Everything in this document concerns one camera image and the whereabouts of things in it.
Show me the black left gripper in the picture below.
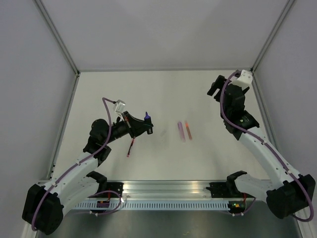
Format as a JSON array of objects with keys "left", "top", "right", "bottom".
[{"left": 104, "top": 111, "right": 153, "bottom": 145}]

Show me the black purple-tip highlighter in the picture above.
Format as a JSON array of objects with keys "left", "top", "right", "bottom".
[{"left": 144, "top": 112, "right": 154, "bottom": 134}]

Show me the pink highlighter pen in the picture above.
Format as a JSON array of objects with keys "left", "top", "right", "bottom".
[{"left": 177, "top": 121, "right": 186, "bottom": 142}]

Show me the orange pencil-like pen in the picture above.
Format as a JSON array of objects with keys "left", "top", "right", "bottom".
[{"left": 185, "top": 121, "right": 193, "bottom": 140}]

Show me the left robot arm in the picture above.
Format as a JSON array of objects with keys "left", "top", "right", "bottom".
[{"left": 22, "top": 112, "right": 154, "bottom": 235}]

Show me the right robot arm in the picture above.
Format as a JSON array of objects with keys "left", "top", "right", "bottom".
[{"left": 207, "top": 70, "right": 316, "bottom": 222}]

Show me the red gel pen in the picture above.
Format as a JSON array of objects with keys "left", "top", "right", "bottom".
[{"left": 127, "top": 138, "right": 135, "bottom": 158}]

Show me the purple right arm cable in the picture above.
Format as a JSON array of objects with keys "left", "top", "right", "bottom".
[{"left": 219, "top": 70, "right": 315, "bottom": 223}]

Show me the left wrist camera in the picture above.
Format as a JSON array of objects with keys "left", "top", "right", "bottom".
[{"left": 113, "top": 100, "right": 126, "bottom": 116}]

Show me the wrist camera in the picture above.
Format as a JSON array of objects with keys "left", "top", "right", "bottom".
[
  {"left": 231, "top": 70, "right": 253, "bottom": 90},
  {"left": 113, "top": 100, "right": 126, "bottom": 116}
]

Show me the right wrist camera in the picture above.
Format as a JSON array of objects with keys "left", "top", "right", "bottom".
[{"left": 231, "top": 70, "right": 253, "bottom": 90}]

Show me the aluminium mounting rail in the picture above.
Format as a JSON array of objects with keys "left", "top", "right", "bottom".
[{"left": 37, "top": 180, "right": 273, "bottom": 199}]

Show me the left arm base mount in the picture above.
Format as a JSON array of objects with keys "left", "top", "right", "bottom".
[{"left": 87, "top": 171, "right": 124, "bottom": 200}]

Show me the white slotted cable duct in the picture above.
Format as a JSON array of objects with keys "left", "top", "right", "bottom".
[{"left": 74, "top": 200, "right": 229, "bottom": 211}]

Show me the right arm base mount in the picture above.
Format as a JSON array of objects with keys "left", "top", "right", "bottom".
[{"left": 206, "top": 171, "right": 247, "bottom": 198}]

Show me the right aluminium frame post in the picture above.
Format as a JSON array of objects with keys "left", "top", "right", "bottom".
[{"left": 250, "top": 0, "right": 296, "bottom": 73}]

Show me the aluminium frame post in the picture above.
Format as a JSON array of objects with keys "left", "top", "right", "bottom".
[
  {"left": 250, "top": 0, "right": 296, "bottom": 73},
  {"left": 33, "top": 0, "right": 80, "bottom": 76}
]

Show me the left aluminium frame post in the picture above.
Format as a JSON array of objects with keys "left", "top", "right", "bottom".
[{"left": 33, "top": 0, "right": 80, "bottom": 76}]

